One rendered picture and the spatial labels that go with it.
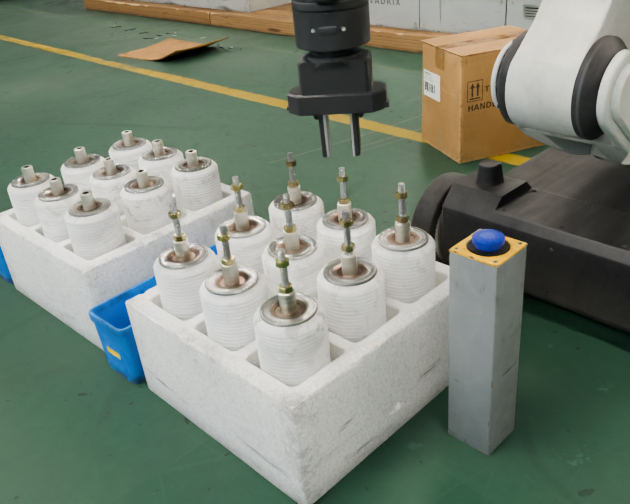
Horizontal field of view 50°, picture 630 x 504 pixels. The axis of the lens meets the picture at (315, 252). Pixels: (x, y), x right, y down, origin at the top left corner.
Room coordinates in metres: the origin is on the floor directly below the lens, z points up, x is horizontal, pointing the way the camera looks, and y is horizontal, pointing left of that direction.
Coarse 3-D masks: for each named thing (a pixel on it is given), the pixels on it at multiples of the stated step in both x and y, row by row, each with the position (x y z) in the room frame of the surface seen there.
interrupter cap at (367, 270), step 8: (328, 264) 0.83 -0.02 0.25; (336, 264) 0.83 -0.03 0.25; (360, 264) 0.83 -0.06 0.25; (368, 264) 0.82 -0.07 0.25; (328, 272) 0.81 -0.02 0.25; (336, 272) 0.81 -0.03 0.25; (360, 272) 0.81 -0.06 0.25; (368, 272) 0.80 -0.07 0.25; (376, 272) 0.80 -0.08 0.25; (328, 280) 0.79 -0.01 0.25; (336, 280) 0.79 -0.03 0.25; (344, 280) 0.79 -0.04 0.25; (352, 280) 0.78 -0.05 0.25; (360, 280) 0.78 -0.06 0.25; (368, 280) 0.78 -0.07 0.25
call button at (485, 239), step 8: (480, 232) 0.74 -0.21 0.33; (488, 232) 0.74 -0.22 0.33; (496, 232) 0.74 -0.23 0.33; (472, 240) 0.73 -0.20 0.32; (480, 240) 0.72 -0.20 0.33; (488, 240) 0.72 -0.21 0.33; (496, 240) 0.72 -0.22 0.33; (504, 240) 0.72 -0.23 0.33; (480, 248) 0.72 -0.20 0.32; (488, 248) 0.72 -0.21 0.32; (496, 248) 0.72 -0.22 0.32
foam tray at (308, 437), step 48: (144, 336) 0.88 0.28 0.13; (192, 336) 0.80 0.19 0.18; (336, 336) 0.76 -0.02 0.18; (384, 336) 0.75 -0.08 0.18; (432, 336) 0.81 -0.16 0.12; (192, 384) 0.80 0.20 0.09; (240, 384) 0.70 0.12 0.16; (336, 384) 0.68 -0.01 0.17; (384, 384) 0.74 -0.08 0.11; (432, 384) 0.81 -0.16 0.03; (240, 432) 0.72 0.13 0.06; (288, 432) 0.63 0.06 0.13; (336, 432) 0.67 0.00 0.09; (384, 432) 0.73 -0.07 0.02; (288, 480) 0.65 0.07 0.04; (336, 480) 0.66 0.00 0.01
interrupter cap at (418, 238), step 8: (384, 232) 0.91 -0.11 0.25; (392, 232) 0.91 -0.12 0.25; (416, 232) 0.90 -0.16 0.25; (424, 232) 0.90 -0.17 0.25; (384, 240) 0.89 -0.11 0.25; (392, 240) 0.89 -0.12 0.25; (416, 240) 0.88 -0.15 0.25; (424, 240) 0.87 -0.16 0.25; (392, 248) 0.86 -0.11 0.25; (400, 248) 0.86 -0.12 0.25; (408, 248) 0.85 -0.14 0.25; (416, 248) 0.86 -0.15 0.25
